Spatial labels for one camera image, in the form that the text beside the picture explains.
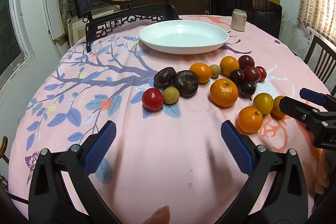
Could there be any right hand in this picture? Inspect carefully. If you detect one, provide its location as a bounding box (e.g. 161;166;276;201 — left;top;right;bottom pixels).
314;149;330;195

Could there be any large orange mandarin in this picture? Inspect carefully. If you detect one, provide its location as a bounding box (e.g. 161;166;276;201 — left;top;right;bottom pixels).
210;79;239;107

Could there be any left hand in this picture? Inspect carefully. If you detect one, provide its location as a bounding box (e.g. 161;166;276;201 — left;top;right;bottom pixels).
143;206;170;224

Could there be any dark red plum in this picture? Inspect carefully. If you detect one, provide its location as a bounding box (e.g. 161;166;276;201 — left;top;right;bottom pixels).
238;55;255;71
243;67;261;83

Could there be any red cherry tomato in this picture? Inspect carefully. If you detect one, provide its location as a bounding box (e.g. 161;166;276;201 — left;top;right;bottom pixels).
256;66;267;83
142;88;164;111

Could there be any window frame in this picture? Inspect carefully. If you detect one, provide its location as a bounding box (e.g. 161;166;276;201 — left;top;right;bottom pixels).
1;0;35;88

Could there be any dark purple plum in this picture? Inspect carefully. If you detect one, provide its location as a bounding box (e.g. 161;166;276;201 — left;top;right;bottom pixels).
229;69;244;86
238;82;256;100

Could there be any tan longan fruit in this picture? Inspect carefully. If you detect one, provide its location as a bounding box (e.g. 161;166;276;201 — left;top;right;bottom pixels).
210;64;222;79
163;86;179;105

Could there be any small orange mandarin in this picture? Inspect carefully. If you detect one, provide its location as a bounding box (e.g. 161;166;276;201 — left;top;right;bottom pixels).
190;63;213;84

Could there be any pink patterned tablecloth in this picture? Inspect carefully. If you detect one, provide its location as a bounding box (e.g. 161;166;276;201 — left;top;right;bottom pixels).
9;15;327;223

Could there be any pink drink can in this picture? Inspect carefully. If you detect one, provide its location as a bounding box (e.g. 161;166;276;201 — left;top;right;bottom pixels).
231;9;247;32

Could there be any carved black wooden chair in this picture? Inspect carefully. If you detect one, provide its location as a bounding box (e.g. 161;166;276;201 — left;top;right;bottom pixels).
85;3;179;53

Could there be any dark wooden slat chair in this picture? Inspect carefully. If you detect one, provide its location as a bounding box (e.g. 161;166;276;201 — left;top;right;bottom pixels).
303;35;335;85

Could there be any dark brown water chestnut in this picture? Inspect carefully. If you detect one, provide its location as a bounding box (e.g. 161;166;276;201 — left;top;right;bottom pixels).
174;70;199;98

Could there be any white oval plate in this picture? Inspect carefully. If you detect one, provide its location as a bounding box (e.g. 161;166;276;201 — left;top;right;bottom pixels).
138;20;229;55

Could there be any wrinkled dark water chestnut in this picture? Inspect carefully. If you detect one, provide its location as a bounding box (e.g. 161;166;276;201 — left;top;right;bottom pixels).
153;67;176;88

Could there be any yellow cherry tomato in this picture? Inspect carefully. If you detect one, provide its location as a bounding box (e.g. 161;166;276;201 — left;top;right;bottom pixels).
272;96;286;119
253;93;274;117

